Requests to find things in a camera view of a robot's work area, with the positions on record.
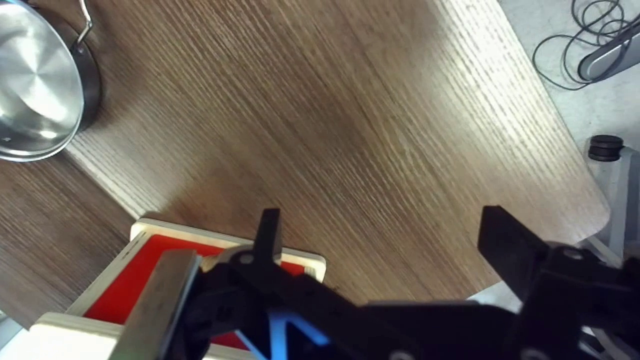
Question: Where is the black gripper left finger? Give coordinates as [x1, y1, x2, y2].
[107, 207, 315, 360]

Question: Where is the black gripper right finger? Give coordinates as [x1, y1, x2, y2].
[478, 204, 640, 317]

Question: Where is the light wooden box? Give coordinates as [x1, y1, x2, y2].
[0, 216, 327, 360]

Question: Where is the clear bottle black cap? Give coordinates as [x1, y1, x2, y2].
[585, 134, 633, 263]

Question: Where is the grey power strip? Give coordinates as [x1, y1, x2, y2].
[576, 17, 640, 85]

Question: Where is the small steel pot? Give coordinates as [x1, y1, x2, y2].
[0, 0, 104, 165]

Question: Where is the black coiled cable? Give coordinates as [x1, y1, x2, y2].
[529, 0, 640, 92]

